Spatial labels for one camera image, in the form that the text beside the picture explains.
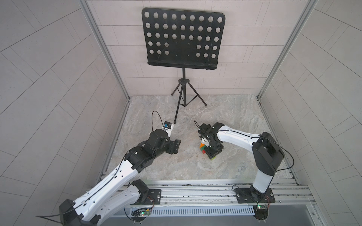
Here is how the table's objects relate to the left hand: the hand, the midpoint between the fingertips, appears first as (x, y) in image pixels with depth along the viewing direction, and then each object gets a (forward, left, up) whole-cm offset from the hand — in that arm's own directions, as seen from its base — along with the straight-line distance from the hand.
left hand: (177, 138), depth 74 cm
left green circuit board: (-32, +16, -16) cm, 39 cm away
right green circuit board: (-30, -42, -18) cm, 55 cm away
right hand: (-3, -20, -16) cm, 26 cm away
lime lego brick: (-4, -22, -17) cm, 28 cm away
